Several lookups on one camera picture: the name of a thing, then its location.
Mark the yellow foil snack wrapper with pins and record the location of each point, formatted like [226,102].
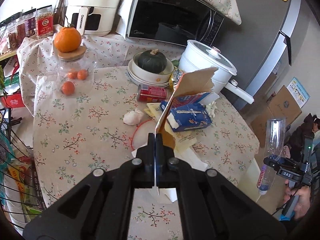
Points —
[175,77]

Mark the cardboard box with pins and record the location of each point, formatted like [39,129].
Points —
[259,125]
[283,105]

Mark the clear plastic bottle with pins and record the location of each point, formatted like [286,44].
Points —
[275,135]

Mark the cream paper packaging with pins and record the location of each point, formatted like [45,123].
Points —
[180,137]

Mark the white tissue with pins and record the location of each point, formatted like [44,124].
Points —
[210,109]

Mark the white plates stack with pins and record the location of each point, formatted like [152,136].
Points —
[148,78]

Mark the blue cookie box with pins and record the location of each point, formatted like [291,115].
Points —
[188,117]

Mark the black microwave oven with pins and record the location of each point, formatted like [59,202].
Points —
[174,21]

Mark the glass jar with wooden lid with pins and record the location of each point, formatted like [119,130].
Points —
[81,58]

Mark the dark green pumpkin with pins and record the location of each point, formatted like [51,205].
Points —
[152,61]

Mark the right hand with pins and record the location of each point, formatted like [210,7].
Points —
[303,203]

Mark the lower cardboard box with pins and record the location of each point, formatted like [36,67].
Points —
[259,125]

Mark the white air fryer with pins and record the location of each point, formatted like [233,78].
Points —
[91,17]

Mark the white tissue ball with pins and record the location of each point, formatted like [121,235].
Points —
[133,118]

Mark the large orange fruit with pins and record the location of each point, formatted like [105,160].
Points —
[67,39]

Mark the upper cardboard box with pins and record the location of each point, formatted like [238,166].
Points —
[283,105]

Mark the grey refrigerator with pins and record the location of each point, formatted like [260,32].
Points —
[257,44]

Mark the person in dark jacket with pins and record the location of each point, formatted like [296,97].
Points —
[308,128]

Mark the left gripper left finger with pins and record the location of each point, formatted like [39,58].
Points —
[145,174]

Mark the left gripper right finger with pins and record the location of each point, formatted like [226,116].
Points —
[166,173]

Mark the white electric cooking pot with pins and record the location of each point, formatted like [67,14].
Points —
[198,56]

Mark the red label glass jar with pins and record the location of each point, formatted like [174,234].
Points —
[44,22]

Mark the red soda can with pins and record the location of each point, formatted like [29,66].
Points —
[151,94]

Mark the small orange tangerine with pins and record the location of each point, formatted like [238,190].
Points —
[82,74]
[68,88]
[72,74]

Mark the floral tablecloth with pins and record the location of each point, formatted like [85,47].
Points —
[74,135]

